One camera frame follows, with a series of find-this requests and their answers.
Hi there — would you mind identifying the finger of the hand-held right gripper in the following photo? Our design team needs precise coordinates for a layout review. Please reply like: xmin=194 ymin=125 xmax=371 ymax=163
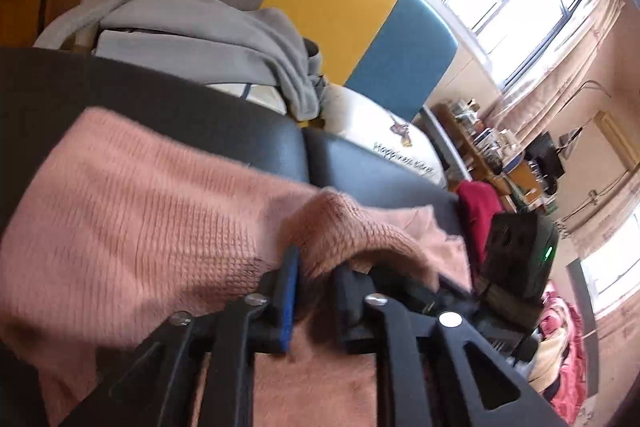
xmin=367 ymin=263 xmax=476 ymax=308

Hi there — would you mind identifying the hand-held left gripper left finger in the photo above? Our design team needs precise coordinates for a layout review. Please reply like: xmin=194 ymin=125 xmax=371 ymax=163
xmin=57 ymin=246 xmax=302 ymax=427

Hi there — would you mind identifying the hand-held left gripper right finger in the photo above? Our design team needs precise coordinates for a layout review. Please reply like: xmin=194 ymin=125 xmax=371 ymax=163
xmin=332 ymin=264 xmax=571 ymax=427

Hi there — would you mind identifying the pink knit sweater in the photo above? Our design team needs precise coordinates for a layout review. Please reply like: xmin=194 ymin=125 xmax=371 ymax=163
xmin=0 ymin=107 xmax=473 ymax=427

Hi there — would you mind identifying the dark red garment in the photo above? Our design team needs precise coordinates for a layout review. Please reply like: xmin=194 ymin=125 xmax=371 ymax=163
xmin=456 ymin=179 xmax=506 ymax=268

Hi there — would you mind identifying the wooden chair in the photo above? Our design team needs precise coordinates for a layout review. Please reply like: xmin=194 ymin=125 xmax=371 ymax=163
xmin=505 ymin=159 xmax=543 ymax=208

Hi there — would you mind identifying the wooden side table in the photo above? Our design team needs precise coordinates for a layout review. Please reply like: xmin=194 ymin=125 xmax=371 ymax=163
xmin=432 ymin=99 xmax=516 ymax=198

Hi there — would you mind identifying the small window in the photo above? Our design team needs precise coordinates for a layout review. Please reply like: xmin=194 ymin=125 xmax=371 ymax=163
xmin=565 ymin=207 xmax=640 ymax=318

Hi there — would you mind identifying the black monitor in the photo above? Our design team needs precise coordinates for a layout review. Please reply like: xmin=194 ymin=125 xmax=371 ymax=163
xmin=525 ymin=132 xmax=566 ymax=178

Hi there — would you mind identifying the pink patterned curtain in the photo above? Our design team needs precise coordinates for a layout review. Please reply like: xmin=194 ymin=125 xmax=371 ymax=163
xmin=555 ymin=167 xmax=640 ymax=253
xmin=482 ymin=0 xmax=626 ymax=148

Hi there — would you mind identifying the cream cloth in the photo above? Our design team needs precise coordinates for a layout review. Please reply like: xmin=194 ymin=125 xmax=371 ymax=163
xmin=527 ymin=334 xmax=566 ymax=393

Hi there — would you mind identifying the pink bedding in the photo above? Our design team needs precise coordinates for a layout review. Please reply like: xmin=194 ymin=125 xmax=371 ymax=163
xmin=537 ymin=282 xmax=588 ymax=418

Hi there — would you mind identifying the white printed cushion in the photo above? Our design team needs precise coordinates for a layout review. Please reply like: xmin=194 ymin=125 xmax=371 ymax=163
xmin=320 ymin=83 xmax=448 ymax=192

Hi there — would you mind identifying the grey garment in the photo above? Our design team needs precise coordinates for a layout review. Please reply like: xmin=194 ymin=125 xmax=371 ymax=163
xmin=97 ymin=0 xmax=328 ymax=120

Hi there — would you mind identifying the wall air conditioner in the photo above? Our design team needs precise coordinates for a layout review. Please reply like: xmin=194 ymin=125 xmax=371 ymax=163
xmin=592 ymin=109 xmax=640 ymax=172

